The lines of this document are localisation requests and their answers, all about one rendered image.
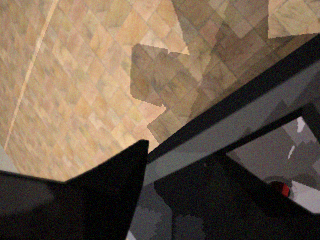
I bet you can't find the white square plate with hole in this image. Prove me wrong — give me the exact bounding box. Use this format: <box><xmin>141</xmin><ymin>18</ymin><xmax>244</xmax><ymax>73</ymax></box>
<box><xmin>219</xmin><ymin>102</ymin><xmax>320</xmax><ymax>213</ymax></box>

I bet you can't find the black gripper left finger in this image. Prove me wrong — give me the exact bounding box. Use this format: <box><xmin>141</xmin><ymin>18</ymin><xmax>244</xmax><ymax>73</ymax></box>
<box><xmin>0</xmin><ymin>139</ymin><xmax>149</xmax><ymax>240</ymax></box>

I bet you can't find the dark red peg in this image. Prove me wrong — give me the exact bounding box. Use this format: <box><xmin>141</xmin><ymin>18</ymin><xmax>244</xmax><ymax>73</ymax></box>
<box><xmin>271</xmin><ymin>181</ymin><xmax>289</xmax><ymax>197</ymax></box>

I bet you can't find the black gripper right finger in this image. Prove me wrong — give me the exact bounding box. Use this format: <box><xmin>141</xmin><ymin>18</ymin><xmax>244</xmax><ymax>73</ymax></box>
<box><xmin>205</xmin><ymin>150</ymin><xmax>320</xmax><ymax>240</ymax></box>

